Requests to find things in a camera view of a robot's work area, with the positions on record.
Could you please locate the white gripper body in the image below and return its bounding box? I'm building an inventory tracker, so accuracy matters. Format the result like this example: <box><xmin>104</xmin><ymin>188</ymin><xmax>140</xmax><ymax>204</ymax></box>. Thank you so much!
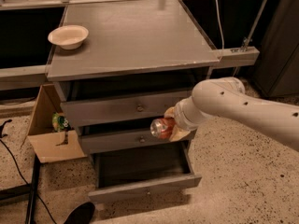
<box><xmin>174</xmin><ymin>97</ymin><xmax>207</xmax><ymax>131</ymax></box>

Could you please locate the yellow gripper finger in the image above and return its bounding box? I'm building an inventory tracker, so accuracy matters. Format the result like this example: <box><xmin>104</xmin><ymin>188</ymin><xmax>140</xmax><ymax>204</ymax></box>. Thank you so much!
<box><xmin>164</xmin><ymin>107</ymin><xmax>174</xmax><ymax>119</ymax></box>
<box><xmin>169</xmin><ymin>125</ymin><xmax>190</xmax><ymax>142</ymax></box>

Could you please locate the red coke can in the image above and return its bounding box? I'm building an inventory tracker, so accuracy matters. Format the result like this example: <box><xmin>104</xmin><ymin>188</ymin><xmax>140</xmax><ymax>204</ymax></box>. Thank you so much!
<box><xmin>150</xmin><ymin>118</ymin><xmax>176</xmax><ymax>139</ymax></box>

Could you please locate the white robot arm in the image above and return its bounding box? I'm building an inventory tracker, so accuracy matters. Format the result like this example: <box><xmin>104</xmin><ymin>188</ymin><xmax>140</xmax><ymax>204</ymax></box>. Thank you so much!
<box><xmin>164</xmin><ymin>77</ymin><xmax>299</xmax><ymax>151</ymax></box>

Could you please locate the grey bottom drawer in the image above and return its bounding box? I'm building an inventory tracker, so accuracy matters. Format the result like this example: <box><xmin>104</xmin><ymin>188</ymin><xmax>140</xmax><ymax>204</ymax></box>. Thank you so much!
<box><xmin>89</xmin><ymin>141</ymin><xmax>201</xmax><ymax>203</ymax></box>

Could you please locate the grey drawer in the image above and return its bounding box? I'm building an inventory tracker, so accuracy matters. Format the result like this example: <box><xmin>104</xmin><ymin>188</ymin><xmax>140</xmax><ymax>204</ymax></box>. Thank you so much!
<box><xmin>78</xmin><ymin>124</ymin><xmax>198</xmax><ymax>155</ymax></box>
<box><xmin>89</xmin><ymin>141</ymin><xmax>201</xmax><ymax>203</ymax></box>
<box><xmin>61</xmin><ymin>91</ymin><xmax>191</xmax><ymax>127</ymax></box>

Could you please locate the grey drawer cabinet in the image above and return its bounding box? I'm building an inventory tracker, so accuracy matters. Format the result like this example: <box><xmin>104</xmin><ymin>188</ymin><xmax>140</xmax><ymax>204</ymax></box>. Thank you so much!
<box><xmin>46</xmin><ymin>0</ymin><xmax>220</xmax><ymax>161</ymax></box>

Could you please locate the grey top drawer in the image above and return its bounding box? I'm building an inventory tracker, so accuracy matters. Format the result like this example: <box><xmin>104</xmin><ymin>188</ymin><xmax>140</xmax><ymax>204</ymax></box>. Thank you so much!
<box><xmin>61</xmin><ymin>91</ymin><xmax>191</xmax><ymax>127</ymax></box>

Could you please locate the grey middle drawer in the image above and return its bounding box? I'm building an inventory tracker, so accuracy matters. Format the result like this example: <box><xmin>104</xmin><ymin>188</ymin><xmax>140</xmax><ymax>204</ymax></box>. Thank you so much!
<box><xmin>78</xmin><ymin>124</ymin><xmax>198</xmax><ymax>155</ymax></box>

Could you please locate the dark grey cabinet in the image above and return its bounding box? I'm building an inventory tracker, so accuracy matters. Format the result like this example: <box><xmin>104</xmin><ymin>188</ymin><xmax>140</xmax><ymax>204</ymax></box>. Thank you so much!
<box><xmin>252</xmin><ymin>0</ymin><xmax>299</xmax><ymax>97</ymax></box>

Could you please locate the cardboard box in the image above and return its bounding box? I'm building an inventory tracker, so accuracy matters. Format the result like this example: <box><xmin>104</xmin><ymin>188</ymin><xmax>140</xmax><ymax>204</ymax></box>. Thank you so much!
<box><xmin>27</xmin><ymin>84</ymin><xmax>85</xmax><ymax>163</ymax></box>

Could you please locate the black shoe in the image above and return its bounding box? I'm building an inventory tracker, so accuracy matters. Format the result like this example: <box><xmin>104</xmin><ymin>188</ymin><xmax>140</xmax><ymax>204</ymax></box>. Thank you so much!
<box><xmin>64</xmin><ymin>202</ymin><xmax>95</xmax><ymax>224</ymax></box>

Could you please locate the white bowl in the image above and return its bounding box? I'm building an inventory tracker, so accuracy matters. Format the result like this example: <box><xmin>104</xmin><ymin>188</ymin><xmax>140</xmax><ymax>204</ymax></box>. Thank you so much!
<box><xmin>48</xmin><ymin>25</ymin><xmax>89</xmax><ymax>50</ymax></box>

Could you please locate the metal diagonal rod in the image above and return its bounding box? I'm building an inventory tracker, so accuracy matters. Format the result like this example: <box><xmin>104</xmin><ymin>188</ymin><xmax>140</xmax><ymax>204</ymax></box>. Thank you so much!
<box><xmin>236</xmin><ymin>0</ymin><xmax>268</xmax><ymax>65</ymax></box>

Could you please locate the white hanging cable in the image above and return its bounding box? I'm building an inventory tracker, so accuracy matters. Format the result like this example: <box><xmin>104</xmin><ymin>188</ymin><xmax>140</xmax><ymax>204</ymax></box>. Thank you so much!
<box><xmin>201</xmin><ymin>0</ymin><xmax>225</xmax><ymax>61</ymax></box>

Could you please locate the black floor frame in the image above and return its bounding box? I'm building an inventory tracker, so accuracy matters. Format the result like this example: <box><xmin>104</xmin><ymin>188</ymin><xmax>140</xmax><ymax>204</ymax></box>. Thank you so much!
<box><xmin>0</xmin><ymin>156</ymin><xmax>40</xmax><ymax>224</ymax></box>

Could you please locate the black floor cable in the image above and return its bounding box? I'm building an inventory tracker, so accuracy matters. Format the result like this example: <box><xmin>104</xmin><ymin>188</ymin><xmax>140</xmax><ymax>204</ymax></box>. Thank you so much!
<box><xmin>0</xmin><ymin>119</ymin><xmax>59</xmax><ymax>224</ymax></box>

